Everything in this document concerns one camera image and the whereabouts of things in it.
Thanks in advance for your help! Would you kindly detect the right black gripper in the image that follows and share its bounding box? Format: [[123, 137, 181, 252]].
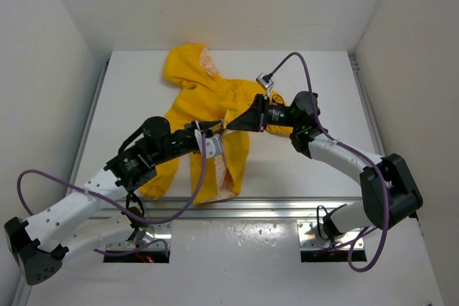
[[227, 95, 301, 133]]

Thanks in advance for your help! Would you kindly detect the yellow hooded jacket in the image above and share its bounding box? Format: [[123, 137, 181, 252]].
[[138, 43, 298, 205]]

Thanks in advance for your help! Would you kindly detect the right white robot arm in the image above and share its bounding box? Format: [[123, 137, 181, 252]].
[[226, 91, 423, 241]]

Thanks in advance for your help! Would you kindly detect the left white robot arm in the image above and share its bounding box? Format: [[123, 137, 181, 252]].
[[4, 116, 223, 286]]

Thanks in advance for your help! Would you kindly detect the white front cover panel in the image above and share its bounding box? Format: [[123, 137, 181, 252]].
[[28, 219, 443, 305]]

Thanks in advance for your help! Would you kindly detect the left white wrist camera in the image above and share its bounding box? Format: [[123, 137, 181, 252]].
[[201, 142, 224, 158]]

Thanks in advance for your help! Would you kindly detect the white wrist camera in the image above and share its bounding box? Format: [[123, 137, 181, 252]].
[[255, 73, 274, 90], [201, 142, 224, 158]]

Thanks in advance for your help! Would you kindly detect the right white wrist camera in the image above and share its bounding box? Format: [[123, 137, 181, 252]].
[[255, 73, 274, 90]]

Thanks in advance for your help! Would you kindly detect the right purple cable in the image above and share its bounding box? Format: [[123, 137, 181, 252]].
[[267, 52, 391, 273]]

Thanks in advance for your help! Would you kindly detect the aluminium front rail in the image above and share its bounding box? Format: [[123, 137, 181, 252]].
[[91, 197, 360, 220]]

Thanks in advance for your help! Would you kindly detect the aluminium rail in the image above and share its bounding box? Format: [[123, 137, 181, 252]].
[[349, 53, 417, 219], [11, 60, 110, 306], [91, 197, 360, 220]]

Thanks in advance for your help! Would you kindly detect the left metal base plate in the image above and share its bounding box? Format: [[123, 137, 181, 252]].
[[104, 223, 172, 252]]

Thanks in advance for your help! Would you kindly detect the metal base plate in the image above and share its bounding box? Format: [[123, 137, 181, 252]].
[[104, 223, 172, 252], [296, 219, 360, 252]]

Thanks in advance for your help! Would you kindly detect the aluminium right side rail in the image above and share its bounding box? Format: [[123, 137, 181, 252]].
[[349, 53, 417, 219]]

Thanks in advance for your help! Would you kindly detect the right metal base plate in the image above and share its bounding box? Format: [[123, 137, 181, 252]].
[[296, 219, 360, 252]]

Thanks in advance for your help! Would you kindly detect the aluminium left side rail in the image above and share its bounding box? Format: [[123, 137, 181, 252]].
[[11, 60, 110, 306]]

